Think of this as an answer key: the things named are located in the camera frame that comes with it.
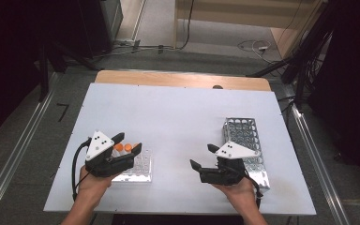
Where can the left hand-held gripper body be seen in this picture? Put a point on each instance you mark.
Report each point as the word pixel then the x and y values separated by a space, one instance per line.
pixel 101 165

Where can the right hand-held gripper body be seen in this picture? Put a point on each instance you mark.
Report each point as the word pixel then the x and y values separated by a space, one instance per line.
pixel 225 175

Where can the clear plastic well plate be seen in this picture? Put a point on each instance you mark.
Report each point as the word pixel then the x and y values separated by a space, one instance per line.
pixel 143 168

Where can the metal test tube rack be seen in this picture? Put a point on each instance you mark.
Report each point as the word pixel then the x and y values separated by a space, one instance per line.
pixel 242 132

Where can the person's left hand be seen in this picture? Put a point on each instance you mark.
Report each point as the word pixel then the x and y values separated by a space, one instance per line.
pixel 92 186

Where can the person's right hand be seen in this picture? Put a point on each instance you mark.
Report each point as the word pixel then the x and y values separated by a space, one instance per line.
pixel 242 195

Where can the white table board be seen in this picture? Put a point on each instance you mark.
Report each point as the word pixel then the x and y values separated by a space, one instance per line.
pixel 168 118

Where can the wooden table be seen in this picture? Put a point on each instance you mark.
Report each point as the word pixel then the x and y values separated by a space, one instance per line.
pixel 168 79

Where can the dark equipment cabinet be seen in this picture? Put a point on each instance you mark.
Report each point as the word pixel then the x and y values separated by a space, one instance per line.
pixel 100 28

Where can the aluminium floor rail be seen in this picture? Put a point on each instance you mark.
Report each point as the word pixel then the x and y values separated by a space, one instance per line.
pixel 318 162
pixel 15 146

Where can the light wooden furniture frame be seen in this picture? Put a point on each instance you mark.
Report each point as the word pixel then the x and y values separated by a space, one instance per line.
pixel 231 11

